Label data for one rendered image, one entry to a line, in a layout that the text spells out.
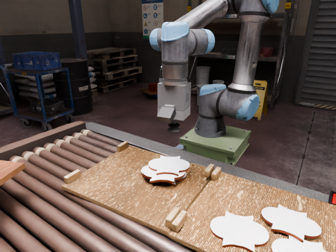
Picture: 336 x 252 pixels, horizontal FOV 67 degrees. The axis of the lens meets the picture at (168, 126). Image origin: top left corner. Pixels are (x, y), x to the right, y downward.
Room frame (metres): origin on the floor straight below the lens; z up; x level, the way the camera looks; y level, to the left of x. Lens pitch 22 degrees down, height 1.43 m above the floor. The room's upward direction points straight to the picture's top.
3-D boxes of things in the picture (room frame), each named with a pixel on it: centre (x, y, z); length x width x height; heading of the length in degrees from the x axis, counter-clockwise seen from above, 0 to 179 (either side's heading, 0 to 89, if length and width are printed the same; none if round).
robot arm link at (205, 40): (0.83, -0.08, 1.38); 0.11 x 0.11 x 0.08; 47
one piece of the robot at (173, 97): (0.72, -0.01, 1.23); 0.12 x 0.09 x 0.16; 157
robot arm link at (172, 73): (0.74, -0.02, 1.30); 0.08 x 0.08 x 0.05
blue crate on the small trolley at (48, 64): (3.61, 1.82, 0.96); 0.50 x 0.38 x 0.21; 73
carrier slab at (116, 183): (0.75, 0.09, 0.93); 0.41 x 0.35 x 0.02; 60
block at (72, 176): (0.73, 0.33, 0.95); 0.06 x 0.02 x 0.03; 150
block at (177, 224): (0.53, -0.03, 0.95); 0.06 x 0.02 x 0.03; 149
